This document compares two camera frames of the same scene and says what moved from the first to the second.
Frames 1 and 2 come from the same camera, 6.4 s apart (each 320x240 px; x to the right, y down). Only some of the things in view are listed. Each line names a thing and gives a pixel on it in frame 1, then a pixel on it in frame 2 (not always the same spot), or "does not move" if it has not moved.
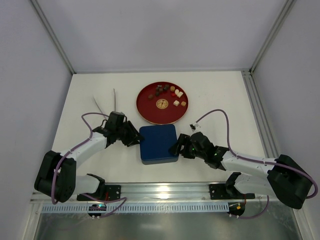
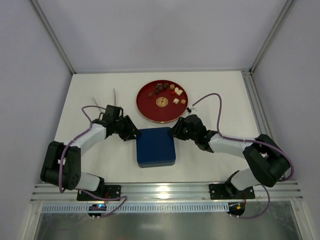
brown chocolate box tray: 151,161 to 156,164
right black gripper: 185,146 to 182,128
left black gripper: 130,133 to 127,128
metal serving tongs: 115,103 does not move
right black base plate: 227,191 does not move
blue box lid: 158,139 does not move
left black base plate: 108,192 does not move
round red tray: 162,103 does not move
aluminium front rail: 174,193 does not move
